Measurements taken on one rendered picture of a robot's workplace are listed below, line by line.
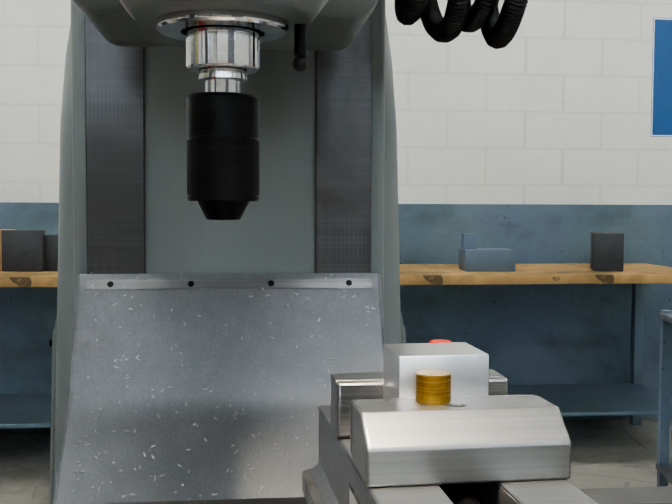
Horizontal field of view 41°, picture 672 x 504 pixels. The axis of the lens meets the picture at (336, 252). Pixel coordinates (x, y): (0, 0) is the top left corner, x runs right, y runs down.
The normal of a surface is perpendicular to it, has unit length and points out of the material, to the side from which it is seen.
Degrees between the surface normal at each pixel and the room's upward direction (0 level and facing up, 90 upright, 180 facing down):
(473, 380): 90
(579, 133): 90
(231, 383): 62
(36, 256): 90
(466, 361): 90
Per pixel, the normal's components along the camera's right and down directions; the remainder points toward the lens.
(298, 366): 0.10, -0.42
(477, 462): 0.15, 0.05
